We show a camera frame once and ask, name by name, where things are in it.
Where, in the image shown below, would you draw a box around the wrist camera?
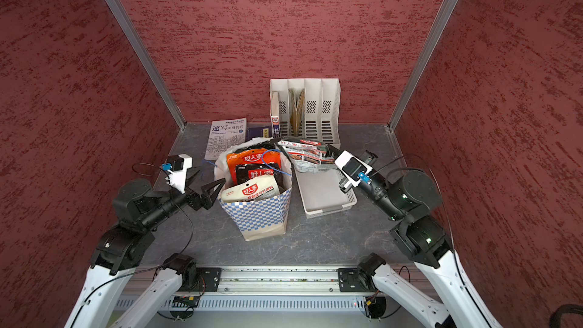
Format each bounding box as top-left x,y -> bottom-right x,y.
334,150 -> 373,194
161,154 -> 193,194

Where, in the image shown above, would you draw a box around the white plastic basket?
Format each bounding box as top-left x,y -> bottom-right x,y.
296,169 -> 358,219

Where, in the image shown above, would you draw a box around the corner metal post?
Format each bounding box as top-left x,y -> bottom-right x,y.
105,0 -> 187,132
389,0 -> 459,133

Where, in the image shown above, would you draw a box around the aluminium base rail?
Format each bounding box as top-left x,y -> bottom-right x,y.
93,265 -> 463,296

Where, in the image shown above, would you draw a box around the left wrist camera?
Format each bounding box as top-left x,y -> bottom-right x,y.
161,154 -> 193,194

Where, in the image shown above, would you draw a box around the blue white upright book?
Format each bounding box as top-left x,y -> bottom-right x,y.
270,91 -> 281,138

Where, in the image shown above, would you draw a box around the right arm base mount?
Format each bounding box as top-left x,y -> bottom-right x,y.
337,267 -> 377,294

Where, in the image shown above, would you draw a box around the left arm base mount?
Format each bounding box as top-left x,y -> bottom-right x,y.
156,267 -> 223,294

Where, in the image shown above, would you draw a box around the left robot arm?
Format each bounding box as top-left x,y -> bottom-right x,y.
65,179 -> 226,327

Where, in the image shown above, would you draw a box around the black red condiment packet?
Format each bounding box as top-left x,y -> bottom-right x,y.
276,137 -> 339,173

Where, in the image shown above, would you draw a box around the brown folders in organizer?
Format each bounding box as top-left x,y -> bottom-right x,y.
288,88 -> 305,138

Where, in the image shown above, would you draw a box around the dark blue book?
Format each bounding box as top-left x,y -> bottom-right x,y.
245,126 -> 273,141

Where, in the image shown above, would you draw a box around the left corner metal post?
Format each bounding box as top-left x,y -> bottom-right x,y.
105,0 -> 187,132

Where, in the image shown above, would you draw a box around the white file organizer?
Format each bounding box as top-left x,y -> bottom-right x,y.
270,78 -> 341,148

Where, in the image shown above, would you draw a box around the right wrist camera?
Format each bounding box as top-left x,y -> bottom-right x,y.
334,150 -> 373,194

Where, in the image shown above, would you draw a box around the white sketch tutorial book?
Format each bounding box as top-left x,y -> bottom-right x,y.
204,118 -> 247,161

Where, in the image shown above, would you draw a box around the blue checkered paper bag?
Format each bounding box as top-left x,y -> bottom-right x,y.
214,138 -> 293,241

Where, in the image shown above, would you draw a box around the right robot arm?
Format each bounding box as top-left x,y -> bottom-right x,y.
358,152 -> 500,327

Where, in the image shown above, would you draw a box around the white condiment packet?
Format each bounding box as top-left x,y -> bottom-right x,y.
220,174 -> 280,203

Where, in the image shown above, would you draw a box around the dark condiment packet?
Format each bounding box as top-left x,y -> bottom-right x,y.
235,162 -> 284,188

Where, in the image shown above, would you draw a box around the right corner metal post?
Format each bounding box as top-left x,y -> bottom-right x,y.
389,0 -> 459,133

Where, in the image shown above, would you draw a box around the orange condiment packet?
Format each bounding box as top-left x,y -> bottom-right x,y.
226,148 -> 282,185

